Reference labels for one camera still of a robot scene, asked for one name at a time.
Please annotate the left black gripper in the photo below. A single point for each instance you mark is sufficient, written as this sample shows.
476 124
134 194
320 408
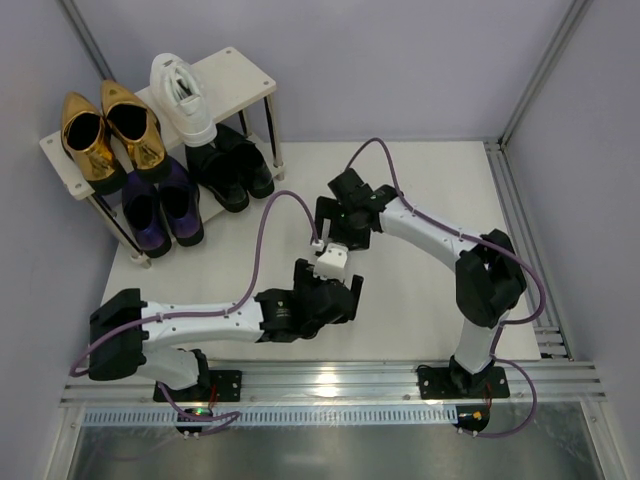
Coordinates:
329 292

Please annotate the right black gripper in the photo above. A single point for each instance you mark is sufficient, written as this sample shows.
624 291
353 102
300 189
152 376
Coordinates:
338 220

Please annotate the black loafer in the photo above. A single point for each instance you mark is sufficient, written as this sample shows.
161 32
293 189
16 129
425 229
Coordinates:
248 161
213 169

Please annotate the purple loafer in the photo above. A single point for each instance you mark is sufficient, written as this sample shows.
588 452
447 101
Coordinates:
179 196
141 208

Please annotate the white sneaker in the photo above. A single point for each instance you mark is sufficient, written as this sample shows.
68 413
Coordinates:
182 97

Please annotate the gold loafer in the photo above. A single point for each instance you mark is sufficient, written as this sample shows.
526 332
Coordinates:
136 126
86 139

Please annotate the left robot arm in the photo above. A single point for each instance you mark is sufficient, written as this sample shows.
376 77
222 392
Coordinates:
130 336

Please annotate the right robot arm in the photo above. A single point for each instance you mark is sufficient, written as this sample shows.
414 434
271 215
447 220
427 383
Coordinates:
488 281

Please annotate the white two-tier shoe shelf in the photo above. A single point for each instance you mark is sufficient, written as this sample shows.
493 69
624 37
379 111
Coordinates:
232 84

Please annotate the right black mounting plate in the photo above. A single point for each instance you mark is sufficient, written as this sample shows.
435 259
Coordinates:
454 383

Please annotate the black mounting plate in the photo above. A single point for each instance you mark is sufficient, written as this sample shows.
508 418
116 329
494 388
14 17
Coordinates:
454 383
217 385

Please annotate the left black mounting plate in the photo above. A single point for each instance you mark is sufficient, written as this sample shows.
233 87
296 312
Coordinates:
217 385

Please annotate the left black controller board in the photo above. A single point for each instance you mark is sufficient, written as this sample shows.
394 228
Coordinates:
187 423

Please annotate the black controller board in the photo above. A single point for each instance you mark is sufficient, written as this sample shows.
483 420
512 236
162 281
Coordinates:
472 421
187 423

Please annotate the right black controller board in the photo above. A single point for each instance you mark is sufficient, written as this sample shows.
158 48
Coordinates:
472 421

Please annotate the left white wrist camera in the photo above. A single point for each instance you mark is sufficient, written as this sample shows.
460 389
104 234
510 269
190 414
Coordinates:
331 264

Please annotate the slotted grey cable duct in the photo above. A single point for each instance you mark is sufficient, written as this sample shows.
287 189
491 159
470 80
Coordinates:
262 416

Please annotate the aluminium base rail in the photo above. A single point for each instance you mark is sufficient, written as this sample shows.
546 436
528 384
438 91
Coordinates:
340 383

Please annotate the right aluminium floor rail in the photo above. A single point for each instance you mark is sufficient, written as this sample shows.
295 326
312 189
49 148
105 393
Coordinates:
548 329

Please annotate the right aluminium frame post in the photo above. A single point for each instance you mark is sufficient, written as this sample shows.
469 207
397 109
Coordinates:
552 54

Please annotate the aluminium frame post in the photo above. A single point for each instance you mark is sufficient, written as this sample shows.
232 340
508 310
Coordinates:
84 35
552 54

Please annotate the left aluminium frame post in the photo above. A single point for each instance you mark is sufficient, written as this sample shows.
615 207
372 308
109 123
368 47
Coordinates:
84 35

